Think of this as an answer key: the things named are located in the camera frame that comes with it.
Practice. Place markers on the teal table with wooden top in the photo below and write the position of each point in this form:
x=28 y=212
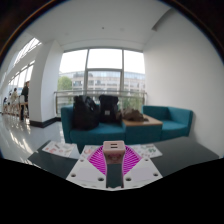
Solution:
x=143 y=128

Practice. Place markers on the pink charger block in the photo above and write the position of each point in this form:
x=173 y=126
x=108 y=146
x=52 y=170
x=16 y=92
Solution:
x=114 y=150

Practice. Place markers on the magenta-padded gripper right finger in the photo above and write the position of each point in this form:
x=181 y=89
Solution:
x=143 y=171

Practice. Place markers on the long teal sofa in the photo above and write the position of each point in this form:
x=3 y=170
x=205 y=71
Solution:
x=96 y=133

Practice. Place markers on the black backpack with label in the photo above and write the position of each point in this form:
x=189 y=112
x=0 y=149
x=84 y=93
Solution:
x=108 y=108

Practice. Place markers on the large black backpack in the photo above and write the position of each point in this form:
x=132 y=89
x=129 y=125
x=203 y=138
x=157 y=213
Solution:
x=85 y=115

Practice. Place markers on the person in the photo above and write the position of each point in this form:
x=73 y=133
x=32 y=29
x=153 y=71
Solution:
x=14 y=96
x=25 y=96

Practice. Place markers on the metal balcony railing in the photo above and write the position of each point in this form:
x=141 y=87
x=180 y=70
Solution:
x=66 y=93

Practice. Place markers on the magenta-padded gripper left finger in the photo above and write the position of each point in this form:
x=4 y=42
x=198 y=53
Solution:
x=85 y=171

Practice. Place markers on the teal armchair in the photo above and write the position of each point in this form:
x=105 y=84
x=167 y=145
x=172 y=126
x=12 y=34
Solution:
x=173 y=123

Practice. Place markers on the large glass window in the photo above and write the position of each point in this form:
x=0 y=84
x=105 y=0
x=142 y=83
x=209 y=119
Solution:
x=103 y=65

